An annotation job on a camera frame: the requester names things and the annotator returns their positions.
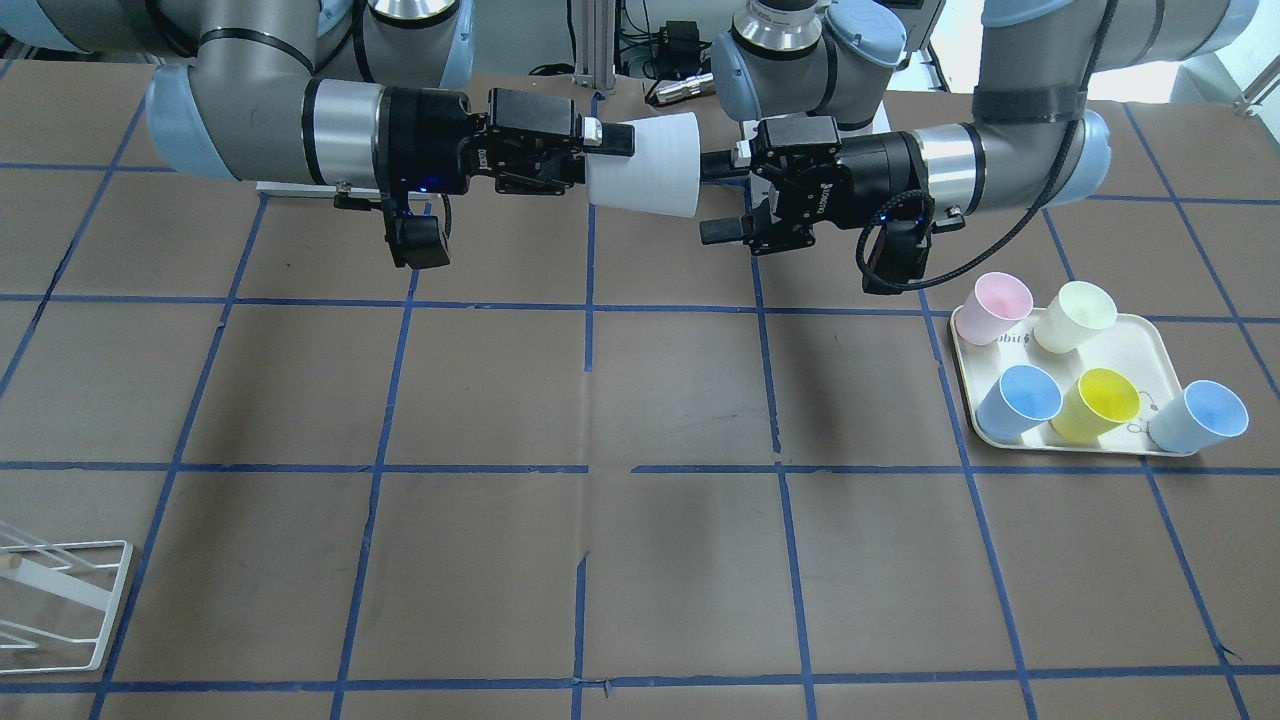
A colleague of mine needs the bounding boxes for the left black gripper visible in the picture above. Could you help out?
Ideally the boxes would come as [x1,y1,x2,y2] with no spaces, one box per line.
[699,117,925,256]

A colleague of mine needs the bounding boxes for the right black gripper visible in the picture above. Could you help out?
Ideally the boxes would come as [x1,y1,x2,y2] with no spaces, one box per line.
[375,88,635,196]

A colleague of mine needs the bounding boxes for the pale grey plastic cup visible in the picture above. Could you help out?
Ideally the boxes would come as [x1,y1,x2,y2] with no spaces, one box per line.
[585,111,701,218]

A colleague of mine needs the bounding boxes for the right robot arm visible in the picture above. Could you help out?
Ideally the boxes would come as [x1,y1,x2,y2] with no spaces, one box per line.
[3,1,636,197]

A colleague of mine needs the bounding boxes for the pink plastic cup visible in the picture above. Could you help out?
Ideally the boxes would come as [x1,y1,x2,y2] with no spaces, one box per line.
[954,272,1034,346]

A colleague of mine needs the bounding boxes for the pale green plastic cup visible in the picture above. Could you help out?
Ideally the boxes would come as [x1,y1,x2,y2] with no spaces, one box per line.
[1033,281,1117,354]

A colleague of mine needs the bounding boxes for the yellow plastic cup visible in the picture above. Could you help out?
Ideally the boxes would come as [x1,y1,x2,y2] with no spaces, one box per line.
[1050,366,1142,443]

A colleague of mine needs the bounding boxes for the light blue plastic cup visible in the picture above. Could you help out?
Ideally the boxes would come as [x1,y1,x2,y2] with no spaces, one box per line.
[1148,380,1251,454]

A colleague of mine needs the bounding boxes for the beige serving tray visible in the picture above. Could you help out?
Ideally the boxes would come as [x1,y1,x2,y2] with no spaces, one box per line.
[948,307,1183,456]

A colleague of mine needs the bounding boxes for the aluminium frame post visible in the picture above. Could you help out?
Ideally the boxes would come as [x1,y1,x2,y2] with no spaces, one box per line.
[570,1,618,96]

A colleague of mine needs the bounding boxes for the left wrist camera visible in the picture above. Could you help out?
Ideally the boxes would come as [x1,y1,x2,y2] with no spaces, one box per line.
[861,217,932,296]

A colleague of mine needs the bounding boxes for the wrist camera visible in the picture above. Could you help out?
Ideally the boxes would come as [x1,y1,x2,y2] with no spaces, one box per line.
[861,217,932,296]
[381,193,452,270]

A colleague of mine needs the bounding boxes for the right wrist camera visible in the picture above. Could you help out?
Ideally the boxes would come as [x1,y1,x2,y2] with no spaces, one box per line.
[381,193,452,270]

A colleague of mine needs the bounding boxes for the white wire cup rack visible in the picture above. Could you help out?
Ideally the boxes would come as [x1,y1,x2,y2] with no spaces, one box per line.
[1,521,134,676]

